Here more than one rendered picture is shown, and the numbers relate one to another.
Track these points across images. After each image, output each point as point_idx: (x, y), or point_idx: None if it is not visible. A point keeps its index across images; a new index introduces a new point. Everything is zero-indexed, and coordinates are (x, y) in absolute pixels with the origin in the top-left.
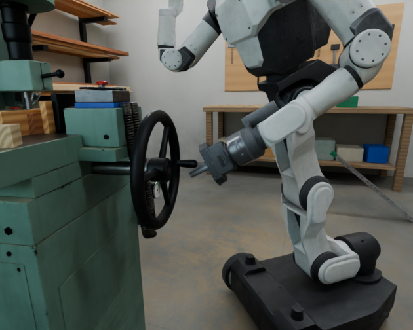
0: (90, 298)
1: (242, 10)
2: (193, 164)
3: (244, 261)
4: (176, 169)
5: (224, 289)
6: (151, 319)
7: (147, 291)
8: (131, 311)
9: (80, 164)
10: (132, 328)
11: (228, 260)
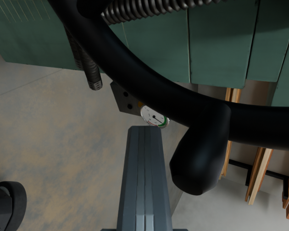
0: None
1: None
2: (194, 156)
3: None
4: (190, 104)
5: (7, 178)
6: (33, 87)
7: (66, 106)
8: (25, 31)
9: None
10: (12, 30)
11: (24, 199)
